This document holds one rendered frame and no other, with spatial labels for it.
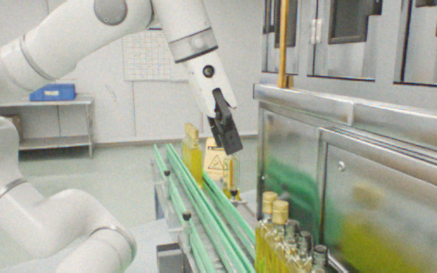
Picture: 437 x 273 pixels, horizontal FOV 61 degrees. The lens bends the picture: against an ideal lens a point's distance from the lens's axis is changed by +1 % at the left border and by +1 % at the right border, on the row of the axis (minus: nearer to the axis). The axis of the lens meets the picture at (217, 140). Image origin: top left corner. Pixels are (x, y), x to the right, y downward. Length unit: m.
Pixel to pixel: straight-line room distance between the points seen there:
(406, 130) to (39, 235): 0.64
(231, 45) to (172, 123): 1.75
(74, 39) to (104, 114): 5.94
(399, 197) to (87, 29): 0.57
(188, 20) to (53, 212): 0.40
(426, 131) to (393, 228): 0.19
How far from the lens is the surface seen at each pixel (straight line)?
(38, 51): 0.65
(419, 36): 0.75
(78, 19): 0.57
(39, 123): 6.63
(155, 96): 6.50
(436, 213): 0.68
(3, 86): 0.69
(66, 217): 0.73
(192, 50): 0.58
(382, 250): 0.79
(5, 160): 0.77
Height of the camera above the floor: 1.48
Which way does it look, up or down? 12 degrees down
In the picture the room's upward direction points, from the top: straight up
